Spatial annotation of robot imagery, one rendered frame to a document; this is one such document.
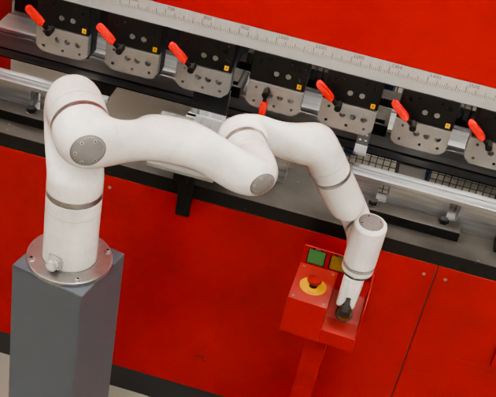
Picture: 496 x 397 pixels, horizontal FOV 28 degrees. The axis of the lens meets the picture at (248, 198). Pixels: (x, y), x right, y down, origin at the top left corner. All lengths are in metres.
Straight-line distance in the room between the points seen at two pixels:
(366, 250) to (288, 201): 0.39
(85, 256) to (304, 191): 0.84
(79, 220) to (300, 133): 0.51
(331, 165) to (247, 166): 0.23
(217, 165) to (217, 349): 1.10
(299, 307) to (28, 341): 0.71
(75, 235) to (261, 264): 0.84
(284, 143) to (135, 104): 2.59
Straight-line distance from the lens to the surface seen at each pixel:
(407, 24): 2.51
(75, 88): 2.02
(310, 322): 2.61
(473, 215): 2.78
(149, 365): 3.21
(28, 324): 2.31
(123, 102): 4.73
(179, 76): 2.69
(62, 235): 2.13
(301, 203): 2.74
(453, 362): 2.96
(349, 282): 2.51
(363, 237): 2.40
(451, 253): 2.72
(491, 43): 2.52
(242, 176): 2.07
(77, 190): 2.05
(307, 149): 2.17
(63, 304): 2.20
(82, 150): 1.93
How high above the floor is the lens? 2.46
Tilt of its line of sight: 36 degrees down
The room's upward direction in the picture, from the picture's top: 11 degrees clockwise
